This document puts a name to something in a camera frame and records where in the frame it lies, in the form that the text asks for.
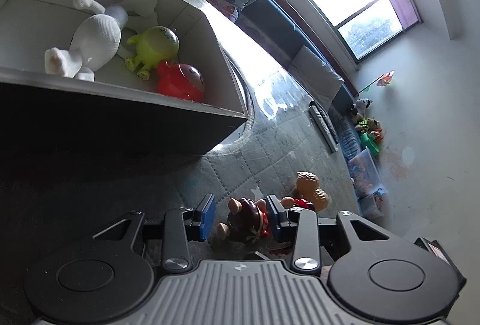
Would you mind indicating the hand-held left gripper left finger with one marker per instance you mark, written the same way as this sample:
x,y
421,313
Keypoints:
x,y
206,218

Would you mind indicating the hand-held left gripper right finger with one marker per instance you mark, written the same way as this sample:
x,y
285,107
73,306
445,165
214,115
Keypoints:
x,y
276,220

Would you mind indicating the dark brown monkey toy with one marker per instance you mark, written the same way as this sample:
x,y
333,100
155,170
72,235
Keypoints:
x,y
247,221

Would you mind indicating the dark cardboard box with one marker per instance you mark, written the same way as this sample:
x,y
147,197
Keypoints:
x,y
112,114

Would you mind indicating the red round toy figure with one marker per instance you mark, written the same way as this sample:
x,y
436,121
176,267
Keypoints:
x,y
180,81

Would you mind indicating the green round toy figure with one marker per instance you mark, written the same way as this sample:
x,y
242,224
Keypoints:
x,y
153,45

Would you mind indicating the white plush rabbit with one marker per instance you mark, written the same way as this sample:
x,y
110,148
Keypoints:
x,y
97,39

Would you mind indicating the grey quilted desktop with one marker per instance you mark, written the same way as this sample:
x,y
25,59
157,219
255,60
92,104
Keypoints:
x,y
262,167

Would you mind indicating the peanut-shaped toy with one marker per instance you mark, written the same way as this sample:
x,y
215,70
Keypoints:
x,y
311,191

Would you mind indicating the small clear plastic box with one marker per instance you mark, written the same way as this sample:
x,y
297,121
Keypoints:
x,y
373,203

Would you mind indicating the grey remote control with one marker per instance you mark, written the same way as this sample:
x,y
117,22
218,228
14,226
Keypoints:
x,y
330,128
322,131

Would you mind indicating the clear plastic storage box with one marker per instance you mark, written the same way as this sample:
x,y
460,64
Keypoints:
x,y
363,171

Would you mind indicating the green toy bucket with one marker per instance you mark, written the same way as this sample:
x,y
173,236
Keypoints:
x,y
370,143

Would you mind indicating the small plush toys heap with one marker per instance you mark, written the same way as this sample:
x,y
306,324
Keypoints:
x,y
369,124

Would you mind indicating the black and white cow plush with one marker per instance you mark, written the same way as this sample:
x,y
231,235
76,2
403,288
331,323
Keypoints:
x,y
363,106

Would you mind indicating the grey cushion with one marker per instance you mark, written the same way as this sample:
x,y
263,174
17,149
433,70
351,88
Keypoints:
x,y
315,71

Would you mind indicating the dark object with red label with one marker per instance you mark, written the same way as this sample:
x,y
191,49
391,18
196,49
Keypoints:
x,y
433,249

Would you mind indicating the colourful pinwheel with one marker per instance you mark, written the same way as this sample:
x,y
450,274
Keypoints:
x,y
386,79

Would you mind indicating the blue sofa bench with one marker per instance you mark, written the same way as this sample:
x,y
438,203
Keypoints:
x,y
277,22

